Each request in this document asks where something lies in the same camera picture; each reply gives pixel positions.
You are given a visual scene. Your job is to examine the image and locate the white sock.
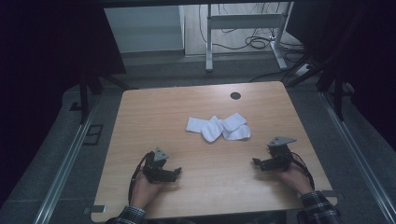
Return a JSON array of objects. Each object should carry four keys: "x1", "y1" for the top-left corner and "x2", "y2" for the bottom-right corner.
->
[
  {"x1": 185, "y1": 115, "x2": 225, "y2": 144},
  {"x1": 219, "y1": 112, "x2": 253, "y2": 142}
]

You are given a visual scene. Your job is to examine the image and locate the white wall panel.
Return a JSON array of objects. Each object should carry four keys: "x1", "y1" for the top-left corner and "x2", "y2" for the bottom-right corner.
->
[{"x1": 103, "y1": 5, "x2": 185, "y2": 54}]

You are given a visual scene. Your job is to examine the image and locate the black floor cables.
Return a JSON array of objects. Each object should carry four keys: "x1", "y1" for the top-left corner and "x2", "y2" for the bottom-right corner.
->
[{"x1": 198, "y1": 3, "x2": 306, "y2": 83}]

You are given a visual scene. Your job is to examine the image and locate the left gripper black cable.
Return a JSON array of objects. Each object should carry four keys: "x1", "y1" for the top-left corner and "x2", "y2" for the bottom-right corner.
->
[{"x1": 127, "y1": 150, "x2": 156, "y2": 207}]

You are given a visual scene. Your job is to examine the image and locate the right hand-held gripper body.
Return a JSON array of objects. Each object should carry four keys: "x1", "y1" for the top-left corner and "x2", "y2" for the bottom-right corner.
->
[{"x1": 264, "y1": 135, "x2": 298, "y2": 173}]

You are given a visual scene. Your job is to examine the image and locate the white power strip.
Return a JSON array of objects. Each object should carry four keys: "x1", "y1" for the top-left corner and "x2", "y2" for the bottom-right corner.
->
[{"x1": 293, "y1": 63, "x2": 312, "y2": 77}]

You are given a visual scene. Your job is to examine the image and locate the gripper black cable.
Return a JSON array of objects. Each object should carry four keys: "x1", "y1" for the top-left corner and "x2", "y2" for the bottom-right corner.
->
[
  {"x1": 289, "y1": 151, "x2": 316, "y2": 191},
  {"x1": 127, "y1": 150, "x2": 156, "y2": 207}
]

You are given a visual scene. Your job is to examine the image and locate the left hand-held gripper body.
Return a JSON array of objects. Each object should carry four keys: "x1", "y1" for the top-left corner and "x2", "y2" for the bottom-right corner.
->
[{"x1": 142, "y1": 147, "x2": 176, "y2": 185}]

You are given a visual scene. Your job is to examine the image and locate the white metal desk frame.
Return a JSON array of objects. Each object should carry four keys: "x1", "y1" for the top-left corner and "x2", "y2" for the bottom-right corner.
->
[{"x1": 205, "y1": 2, "x2": 294, "y2": 73}]

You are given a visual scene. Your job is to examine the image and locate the black tripod stand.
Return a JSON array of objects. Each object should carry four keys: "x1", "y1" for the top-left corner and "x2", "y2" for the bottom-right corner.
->
[
  {"x1": 68, "y1": 62, "x2": 134, "y2": 125},
  {"x1": 286, "y1": 52, "x2": 356, "y2": 122}
]

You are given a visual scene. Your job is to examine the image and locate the grey table corner bracket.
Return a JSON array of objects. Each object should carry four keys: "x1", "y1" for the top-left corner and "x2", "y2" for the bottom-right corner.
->
[
  {"x1": 83, "y1": 204, "x2": 107, "y2": 216},
  {"x1": 321, "y1": 189, "x2": 345, "y2": 201}
]

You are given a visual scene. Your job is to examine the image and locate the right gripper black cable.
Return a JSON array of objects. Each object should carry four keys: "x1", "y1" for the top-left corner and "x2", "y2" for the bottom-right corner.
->
[{"x1": 289, "y1": 151, "x2": 316, "y2": 191}]

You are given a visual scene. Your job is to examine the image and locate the aluminium floor rail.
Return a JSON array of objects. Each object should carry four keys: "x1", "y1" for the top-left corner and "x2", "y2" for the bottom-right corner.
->
[
  {"x1": 318, "y1": 91, "x2": 396, "y2": 224},
  {"x1": 32, "y1": 96, "x2": 101, "y2": 224}
]

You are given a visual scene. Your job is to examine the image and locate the person's right hand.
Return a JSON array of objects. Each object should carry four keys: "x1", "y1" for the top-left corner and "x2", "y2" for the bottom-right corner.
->
[{"x1": 276, "y1": 161, "x2": 314, "y2": 198}]

